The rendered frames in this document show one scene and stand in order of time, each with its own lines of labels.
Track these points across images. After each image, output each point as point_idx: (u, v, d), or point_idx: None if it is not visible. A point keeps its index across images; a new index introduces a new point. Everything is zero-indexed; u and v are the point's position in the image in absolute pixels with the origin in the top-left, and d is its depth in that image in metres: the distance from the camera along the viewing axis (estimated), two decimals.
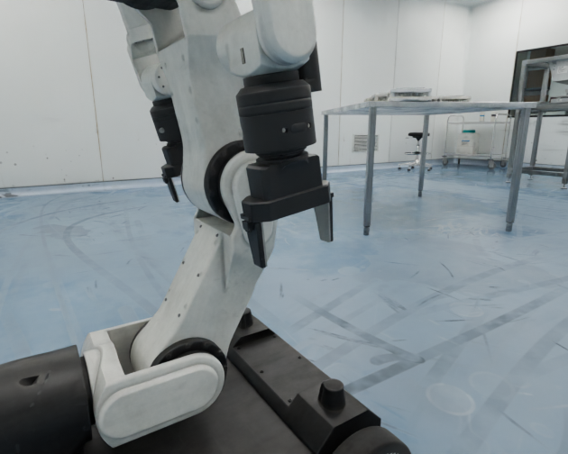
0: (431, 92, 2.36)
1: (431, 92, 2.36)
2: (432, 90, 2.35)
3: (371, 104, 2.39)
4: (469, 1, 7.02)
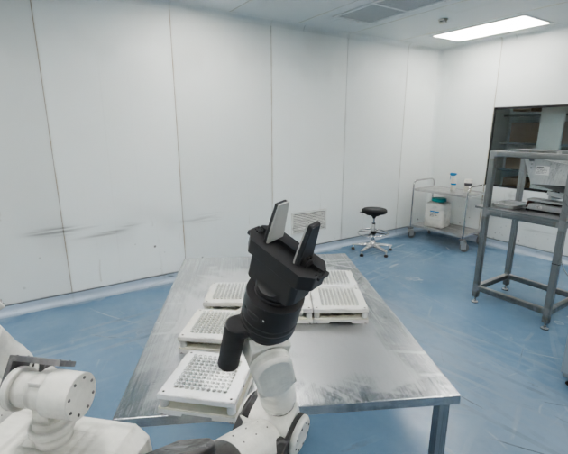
0: (234, 406, 1.15)
1: (235, 405, 1.15)
2: (233, 406, 1.14)
3: None
4: (438, 44, 5.81)
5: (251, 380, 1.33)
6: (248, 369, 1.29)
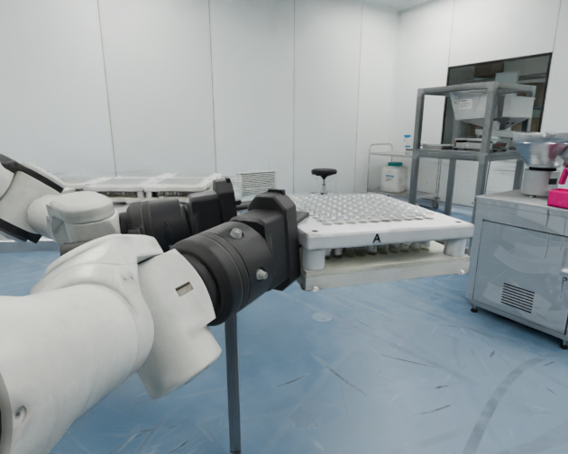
0: (315, 251, 0.47)
1: (316, 250, 0.47)
2: (306, 244, 0.46)
3: None
4: (392, 4, 5.69)
5: (435, 266, 0.53)
6: (426, 227, 0.51)
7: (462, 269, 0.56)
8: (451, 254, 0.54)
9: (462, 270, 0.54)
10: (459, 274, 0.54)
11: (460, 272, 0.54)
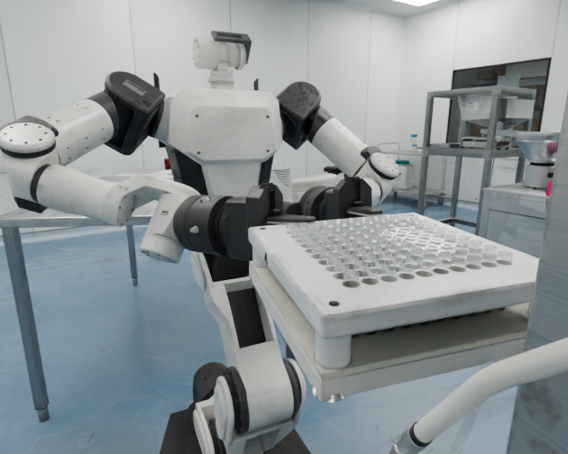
0: (252, 245, 0.49)
1: (252, 245, 0.49)
2: (249, 235, 0.50)
3: None
4: (400, 11, 6.00)
5: (295, 343, 0.34)
6: (288, 275, 0.34)
7: (337, 400, 0.29)
8: (317, 349, 0.31)
9: (314, 388, 0.30)
10: (312, 389, 0.30)
11: (312, 387, 0.30)
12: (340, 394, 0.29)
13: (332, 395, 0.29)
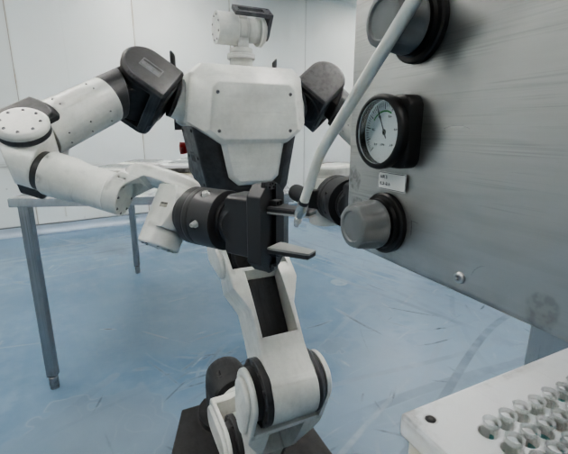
0: (411, 445, 0.30)
1: (413, 447, 0.29)
2: (400, 424, 0.30)
3: (11, 204, 1.49)
4: None
5: None
6: None
7: None
8: None
9: None
10: None
11: None
12: None
13: None
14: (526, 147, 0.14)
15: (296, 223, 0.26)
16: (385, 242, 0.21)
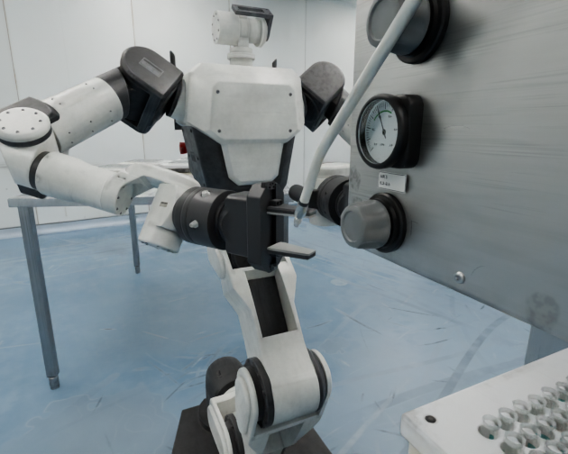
0: (411, 445, 0.30)
1: (413, 447, 0.29)
2: (400, 424, 0.30)
3: (11, 204, 1.49)
4: None
5: None
6: None
7: None
8: None
9: None
10: None
11: None
12: None
13: None
14: (526, 147, 0.14)
15: (296, 223, 0.26)
16: (385, 242, 0.21)
